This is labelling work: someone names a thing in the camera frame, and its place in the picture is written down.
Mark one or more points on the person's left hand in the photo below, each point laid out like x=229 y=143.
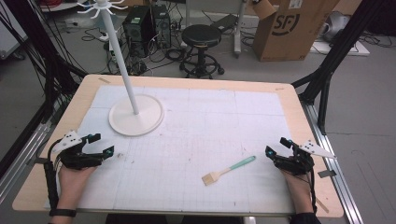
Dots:
x=73 y=182

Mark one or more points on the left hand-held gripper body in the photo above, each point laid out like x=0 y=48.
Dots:
x=76 y=157

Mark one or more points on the large black computer tower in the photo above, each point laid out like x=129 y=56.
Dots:
x=137 y=29

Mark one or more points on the tan tape strip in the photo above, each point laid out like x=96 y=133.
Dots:
x=104 y=80
x=322 y=205

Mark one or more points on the person's right hand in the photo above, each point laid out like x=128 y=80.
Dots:
x=297 y=186

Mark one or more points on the grey rounded appliance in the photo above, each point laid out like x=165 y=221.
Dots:
x=336 y=25

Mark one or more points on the white hook stand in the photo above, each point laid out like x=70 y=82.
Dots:
x=137 y=119

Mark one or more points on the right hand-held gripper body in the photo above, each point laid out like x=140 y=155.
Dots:
x=299 y=163

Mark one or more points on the grey tape strip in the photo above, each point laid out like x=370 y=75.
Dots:
x=40 y=160
x=327 y=173

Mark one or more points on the brown cardboard box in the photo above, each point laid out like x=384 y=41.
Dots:
x=289 y=34

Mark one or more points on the person's dark clothing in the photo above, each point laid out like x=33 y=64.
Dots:
x=174 y=219

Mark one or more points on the white flat board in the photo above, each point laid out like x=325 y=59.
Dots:
x=339 y=49

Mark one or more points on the white grid mat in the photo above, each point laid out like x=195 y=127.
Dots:
x=202 y=130

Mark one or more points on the narrow black computer tower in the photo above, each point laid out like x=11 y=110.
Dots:
x=162 y=25

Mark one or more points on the black round stool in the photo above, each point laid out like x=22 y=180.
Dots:
x=200 y=35

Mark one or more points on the black wristband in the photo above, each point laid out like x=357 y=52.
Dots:
x=62 y=212

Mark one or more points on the aluminium rail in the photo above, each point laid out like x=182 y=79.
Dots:
x=23 y=161
x=334 y=168

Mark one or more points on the black metal frame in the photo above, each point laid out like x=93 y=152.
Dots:
x=336 y=46
x=40 y=53

